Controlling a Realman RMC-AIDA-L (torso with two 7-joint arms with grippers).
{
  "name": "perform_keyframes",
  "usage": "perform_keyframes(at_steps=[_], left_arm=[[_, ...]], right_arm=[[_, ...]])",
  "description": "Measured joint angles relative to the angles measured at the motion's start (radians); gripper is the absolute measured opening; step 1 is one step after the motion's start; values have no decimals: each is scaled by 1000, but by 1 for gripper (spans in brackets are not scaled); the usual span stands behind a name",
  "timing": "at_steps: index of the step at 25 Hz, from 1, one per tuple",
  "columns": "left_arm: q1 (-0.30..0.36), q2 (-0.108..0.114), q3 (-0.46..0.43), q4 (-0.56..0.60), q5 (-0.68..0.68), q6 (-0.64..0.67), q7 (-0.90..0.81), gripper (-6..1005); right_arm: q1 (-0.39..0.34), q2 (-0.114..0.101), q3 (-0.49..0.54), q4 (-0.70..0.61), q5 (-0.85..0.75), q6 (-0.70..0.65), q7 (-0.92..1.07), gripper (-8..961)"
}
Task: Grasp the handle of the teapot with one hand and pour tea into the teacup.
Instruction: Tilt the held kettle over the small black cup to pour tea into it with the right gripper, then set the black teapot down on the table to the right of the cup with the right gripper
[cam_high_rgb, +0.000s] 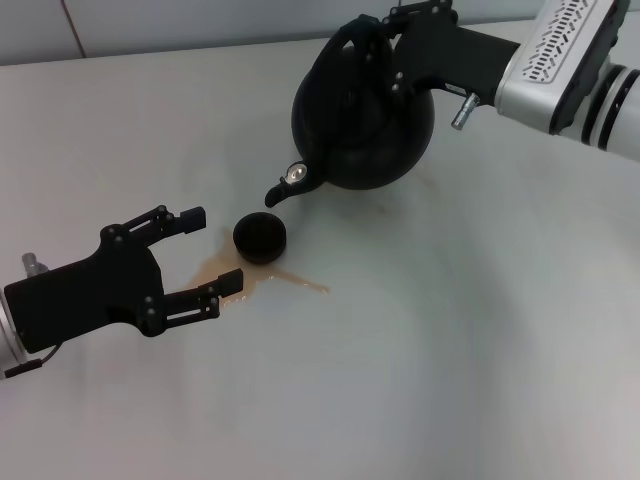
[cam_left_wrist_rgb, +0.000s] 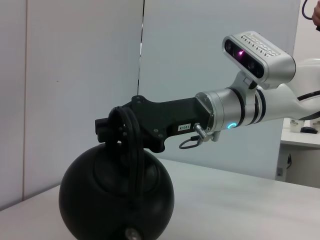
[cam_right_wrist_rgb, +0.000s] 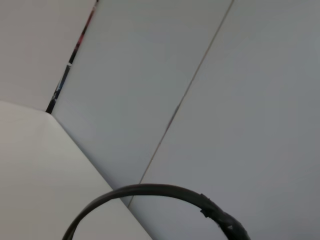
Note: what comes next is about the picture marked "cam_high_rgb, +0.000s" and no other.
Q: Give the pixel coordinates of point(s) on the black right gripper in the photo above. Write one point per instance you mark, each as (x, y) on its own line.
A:
(450, 55)

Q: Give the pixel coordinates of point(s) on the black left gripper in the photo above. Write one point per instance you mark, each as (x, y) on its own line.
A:
(85, 295)

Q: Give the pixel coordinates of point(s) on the small black teacup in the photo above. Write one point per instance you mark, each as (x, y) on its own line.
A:
(260, 240)

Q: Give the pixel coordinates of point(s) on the black round teapot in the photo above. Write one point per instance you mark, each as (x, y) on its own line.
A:
(360, 150)

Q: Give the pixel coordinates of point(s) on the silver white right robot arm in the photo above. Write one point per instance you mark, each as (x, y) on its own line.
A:
(625, 120)

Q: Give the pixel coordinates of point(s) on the brown tea spill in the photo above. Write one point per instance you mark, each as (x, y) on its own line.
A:
(215, 265)

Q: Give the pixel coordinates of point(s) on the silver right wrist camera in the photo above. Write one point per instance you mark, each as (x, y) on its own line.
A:
(555, 45)

